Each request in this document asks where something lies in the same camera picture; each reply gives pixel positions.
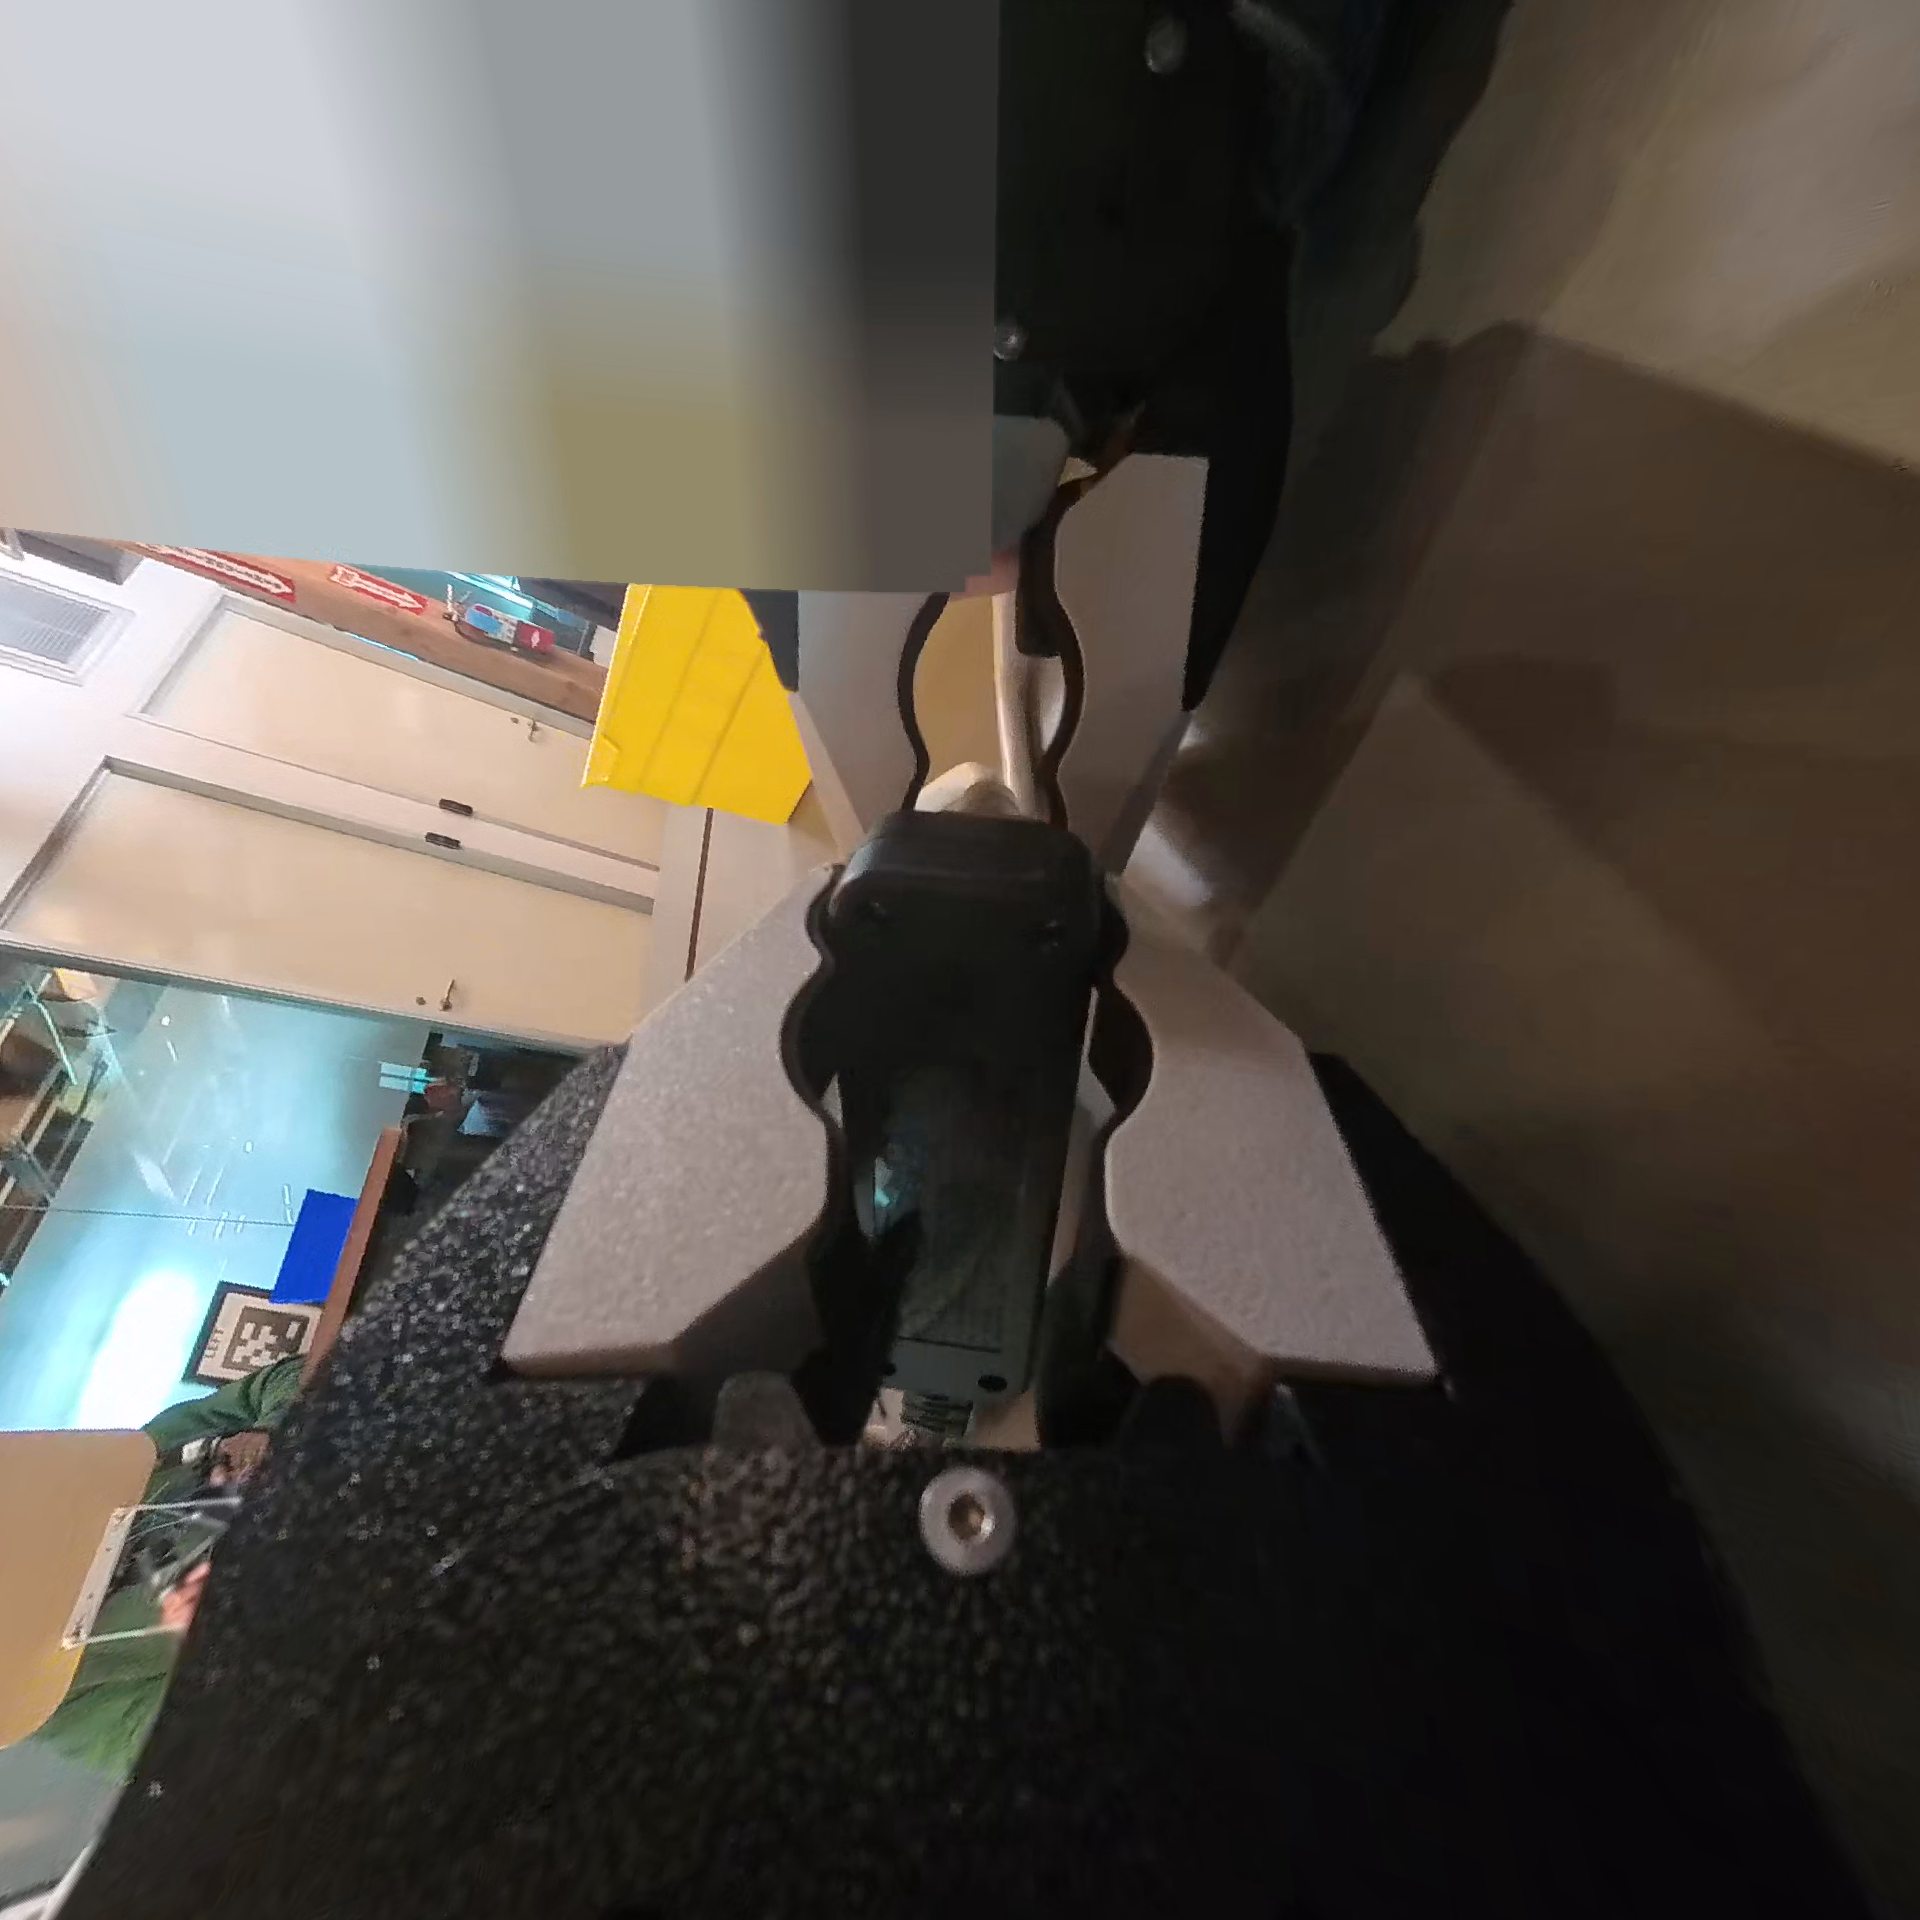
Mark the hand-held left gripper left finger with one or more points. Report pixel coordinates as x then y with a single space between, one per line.
674 1201

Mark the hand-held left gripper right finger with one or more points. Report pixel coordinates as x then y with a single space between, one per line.
1275 1201

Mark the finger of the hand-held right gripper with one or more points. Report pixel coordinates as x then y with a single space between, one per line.
1133 600
848 674

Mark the black power strip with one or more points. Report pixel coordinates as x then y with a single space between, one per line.
961 1050

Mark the yellow plastic bin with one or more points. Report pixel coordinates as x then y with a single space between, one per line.
690 705

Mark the framed tag picture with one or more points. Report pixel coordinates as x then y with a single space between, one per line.
254 1335

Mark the cream door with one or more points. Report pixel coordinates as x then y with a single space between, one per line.
300 901
375 705

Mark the red arrow sign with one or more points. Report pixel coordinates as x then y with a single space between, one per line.
379 589
224 573

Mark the glass partition window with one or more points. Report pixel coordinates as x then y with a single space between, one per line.
181 1125

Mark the bare plywood board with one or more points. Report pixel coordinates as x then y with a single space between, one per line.
61 1531

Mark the wall air vent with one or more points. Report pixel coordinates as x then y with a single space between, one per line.
53 622

